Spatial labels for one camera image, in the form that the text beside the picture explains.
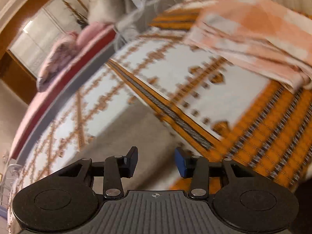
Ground orange heart patterned bedsheet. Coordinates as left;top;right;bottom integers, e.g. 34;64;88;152
9;0;312;234

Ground white sliding door wardrobe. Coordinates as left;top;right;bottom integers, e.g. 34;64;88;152
8;0;87;77

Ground orange patterned pillow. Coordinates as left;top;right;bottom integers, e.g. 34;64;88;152
149;8;201;31

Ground pink pillow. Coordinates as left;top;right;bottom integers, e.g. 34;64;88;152
76;22;113;49

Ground pink quilted large bed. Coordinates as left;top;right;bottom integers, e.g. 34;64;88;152
9;25;116;162

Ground white metal headboard frame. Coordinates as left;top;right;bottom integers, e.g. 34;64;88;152
114;0;186;49

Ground grey-brown fleece pants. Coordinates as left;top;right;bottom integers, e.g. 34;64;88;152
69;100;196;191

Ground folded pink comforter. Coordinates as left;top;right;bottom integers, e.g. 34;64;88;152
36;31;79;92

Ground wooden coat stand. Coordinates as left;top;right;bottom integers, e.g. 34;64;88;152
62;0;89;29

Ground folded peach checked cloth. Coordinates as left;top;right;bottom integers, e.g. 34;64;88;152
183;0;311;93

